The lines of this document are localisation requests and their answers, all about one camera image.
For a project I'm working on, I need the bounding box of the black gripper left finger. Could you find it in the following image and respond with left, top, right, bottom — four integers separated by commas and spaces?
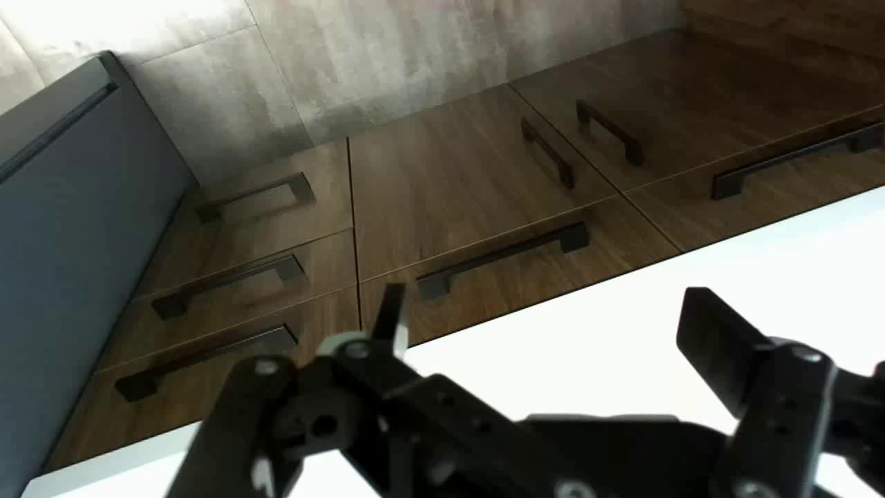
164, 280, 521, 498

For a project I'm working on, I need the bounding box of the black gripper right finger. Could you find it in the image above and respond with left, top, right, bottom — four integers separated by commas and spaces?
675, 284, 885, 498

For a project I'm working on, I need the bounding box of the long black drawer handle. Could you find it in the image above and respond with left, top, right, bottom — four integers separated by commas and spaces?
708, 122, 885, 204
415, 219, 596, 305

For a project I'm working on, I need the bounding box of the wide wooden drawer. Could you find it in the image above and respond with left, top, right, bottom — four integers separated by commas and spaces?
629, 108, 885, 255
358, 193, 683, 349

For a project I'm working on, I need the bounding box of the narrow wooden drawer front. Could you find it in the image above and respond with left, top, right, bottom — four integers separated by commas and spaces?
104, 229, 364, 371
164, 136, 358, 280
44, 287, 366, 471

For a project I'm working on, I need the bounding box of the short black drawer handle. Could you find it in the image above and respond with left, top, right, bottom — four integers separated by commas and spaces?
151, 252, 307, 324
195, 171, 318, 223
113, 321, 303, 404

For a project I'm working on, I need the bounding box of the black cabinet door handle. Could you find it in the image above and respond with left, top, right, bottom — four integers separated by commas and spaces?
518, 115, 581, 193
572, 97, 651, 169

